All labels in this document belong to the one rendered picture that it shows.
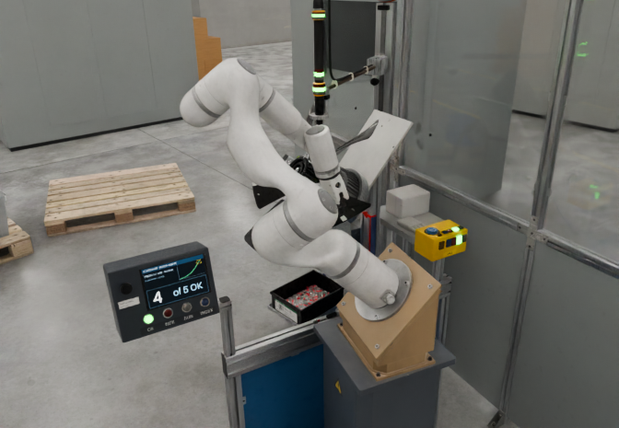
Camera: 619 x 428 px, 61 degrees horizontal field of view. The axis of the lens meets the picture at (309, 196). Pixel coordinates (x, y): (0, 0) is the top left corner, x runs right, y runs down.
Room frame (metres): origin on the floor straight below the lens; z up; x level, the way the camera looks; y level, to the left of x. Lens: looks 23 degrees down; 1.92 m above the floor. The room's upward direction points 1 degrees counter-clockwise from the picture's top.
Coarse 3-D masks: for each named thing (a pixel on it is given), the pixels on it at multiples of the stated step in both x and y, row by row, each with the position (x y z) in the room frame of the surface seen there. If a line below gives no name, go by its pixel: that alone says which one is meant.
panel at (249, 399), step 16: (304, 352) 1.40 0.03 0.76; (320, 352) 1.43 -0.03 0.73; (272, 368) 1.34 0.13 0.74; (288, 368) 1.37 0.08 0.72; (304, 368) 1.40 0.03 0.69; (320, 368) 1.43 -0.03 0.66; (240, 384) 1.29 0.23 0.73; (256, 384) 1.32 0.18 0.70; (272, 384) 1.34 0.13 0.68; (288, 384) 1.37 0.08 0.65; (304, 384) 1.40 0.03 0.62; (320, 384) 1.43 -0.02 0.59; (256, 400) 1.31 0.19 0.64; (272, 400) 1.34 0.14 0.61; (288, 400) 1.37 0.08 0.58; (304, 400) 1.40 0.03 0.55; (320, 400) 1.43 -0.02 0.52; (256, 416) 1.31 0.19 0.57; (272, 416) 1.34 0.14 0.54; (288, 416) 1.37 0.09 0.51; (304, 416) 1.40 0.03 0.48; (320, 416) 1.43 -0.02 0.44
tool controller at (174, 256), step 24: (120, 264) 1.17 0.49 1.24; (144, 264) 1.15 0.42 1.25; (168, 264) 1.17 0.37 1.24; (192, 264) 1.20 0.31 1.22; (120, 288) 1.10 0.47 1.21; (144, 288) 1.13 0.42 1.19; (168, 288) 1.15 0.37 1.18; (192, 288) 1.18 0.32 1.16; (120, 312) 1.09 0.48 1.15; (144, 312) 1.11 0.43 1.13; (192, 312) 1.16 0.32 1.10; (216, 312) 1.19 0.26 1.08; (120, 336) 1.09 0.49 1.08; (144, 336) 1.09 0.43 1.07
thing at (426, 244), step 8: (440, 224) 1.71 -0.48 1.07; (448, 224) 1.71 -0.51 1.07; (456, 224) 1.71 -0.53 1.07; (416, 232) 1.67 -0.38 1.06; (424, 232) 1.65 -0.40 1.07; (440, 232) 1.65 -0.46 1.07; (456, 232) 1.65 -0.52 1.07; (464, 232) 1.66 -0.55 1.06; (416, 240) 1.67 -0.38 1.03; (424, 240) 1.63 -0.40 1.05; (432, 240) 1.60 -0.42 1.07; (440, 240) 1.61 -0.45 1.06; (416, 248) 1.67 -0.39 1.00; (424, 248) 1.63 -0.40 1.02; (432, 248) 1.60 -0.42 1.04; (448, 248) 1.63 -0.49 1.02; (456, 248) 1.65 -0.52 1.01; (464, 248) 1.66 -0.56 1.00; (424, 256) 1.63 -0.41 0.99; (432, 256) 1.59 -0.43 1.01; (440, 256) 1.61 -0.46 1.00; (448, 256) 1.63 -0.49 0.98
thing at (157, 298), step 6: (156, 288) 1.14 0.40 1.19; (162, 288) 1.15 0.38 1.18; (150, 294) 1.13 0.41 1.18; (156, 294) 1.14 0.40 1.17; (162, 294) 1.14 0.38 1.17; (150, 300) 1.13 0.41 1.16; (156, 300) 1.13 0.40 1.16; (162, 300) 1.14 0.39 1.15; (168, 300) 1.14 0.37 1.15; (150, 306) 1.12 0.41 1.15; (156, 306) 1.13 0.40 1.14
